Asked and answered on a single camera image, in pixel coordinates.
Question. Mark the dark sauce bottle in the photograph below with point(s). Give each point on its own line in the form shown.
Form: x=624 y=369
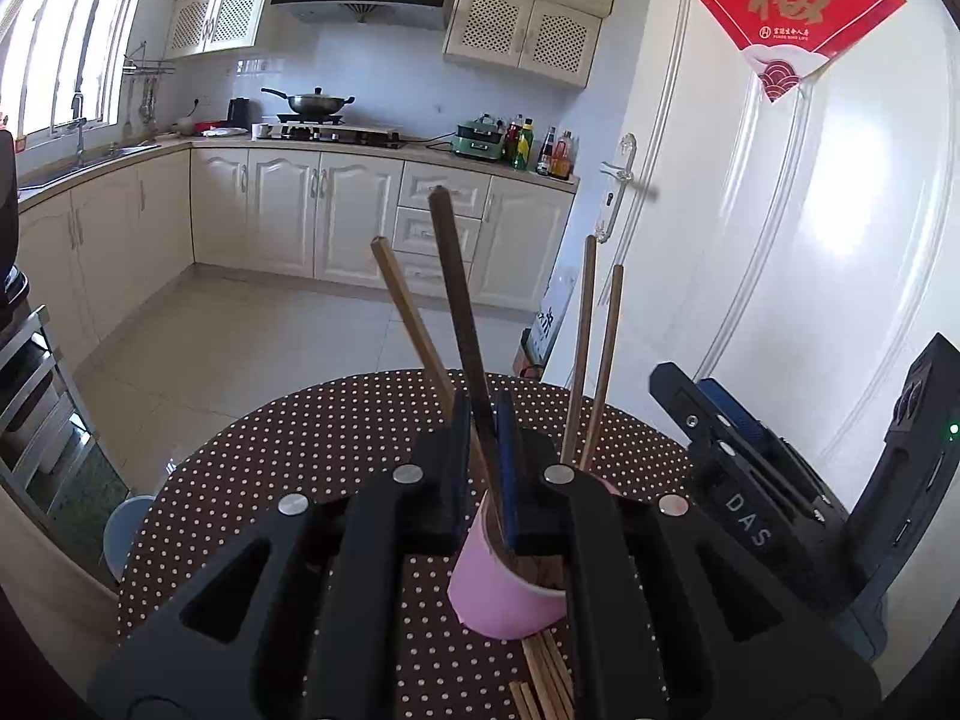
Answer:
x=545 y=161

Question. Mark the lower kitchen cabinets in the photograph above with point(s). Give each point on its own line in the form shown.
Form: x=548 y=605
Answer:
x=98 y=241

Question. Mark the sink faucet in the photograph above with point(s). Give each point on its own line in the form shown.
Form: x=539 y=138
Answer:
x=76 y=128

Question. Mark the kitchen window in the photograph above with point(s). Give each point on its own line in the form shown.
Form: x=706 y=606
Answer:
x=62 y=62

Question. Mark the gas stove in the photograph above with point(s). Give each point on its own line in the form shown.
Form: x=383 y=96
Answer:
x=332 y=134

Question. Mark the black wok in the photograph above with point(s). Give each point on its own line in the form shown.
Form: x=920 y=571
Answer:
x=315 y=106

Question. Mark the black kettle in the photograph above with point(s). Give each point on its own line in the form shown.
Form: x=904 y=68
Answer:
x=239 y=113

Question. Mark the red fu door decoration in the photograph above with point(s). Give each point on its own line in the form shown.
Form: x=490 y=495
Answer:
x=786 y=41

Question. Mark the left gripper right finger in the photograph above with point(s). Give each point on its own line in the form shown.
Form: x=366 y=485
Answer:
x=669 y=616

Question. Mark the green electric cooker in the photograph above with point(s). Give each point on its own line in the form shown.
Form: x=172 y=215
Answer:
x=480 y=139

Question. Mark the black appliance on rack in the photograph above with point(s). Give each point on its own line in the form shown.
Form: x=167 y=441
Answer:
x=14 y=283

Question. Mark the black range hood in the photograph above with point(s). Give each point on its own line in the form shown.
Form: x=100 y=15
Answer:
x=419 y=14

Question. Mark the white door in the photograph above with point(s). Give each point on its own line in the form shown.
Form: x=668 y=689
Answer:
x=801 y=252

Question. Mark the green yellow bottle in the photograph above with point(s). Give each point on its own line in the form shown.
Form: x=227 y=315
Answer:
x=524 y=141

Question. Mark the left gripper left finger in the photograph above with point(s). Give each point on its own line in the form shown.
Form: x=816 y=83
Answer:
x=298 y=615

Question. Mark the pink cylindrical cup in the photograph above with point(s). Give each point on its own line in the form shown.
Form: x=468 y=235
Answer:
x=502 y=599

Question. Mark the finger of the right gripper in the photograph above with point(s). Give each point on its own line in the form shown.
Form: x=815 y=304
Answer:
x=677 y=395
x=743 y=469

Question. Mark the brown polka dot tablecloth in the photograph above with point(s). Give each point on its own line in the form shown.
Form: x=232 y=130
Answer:
x=325 y=442

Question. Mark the metal storage rack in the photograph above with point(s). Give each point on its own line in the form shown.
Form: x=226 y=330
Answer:
x=47 y=434

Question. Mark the blue stool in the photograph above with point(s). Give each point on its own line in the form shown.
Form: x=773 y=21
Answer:
x=121 y=530

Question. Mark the orange oil bottle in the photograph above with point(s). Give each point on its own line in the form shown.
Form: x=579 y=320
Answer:
x=562 y=156

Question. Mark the silver door handle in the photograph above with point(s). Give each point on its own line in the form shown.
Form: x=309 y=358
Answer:
x=624 y=192

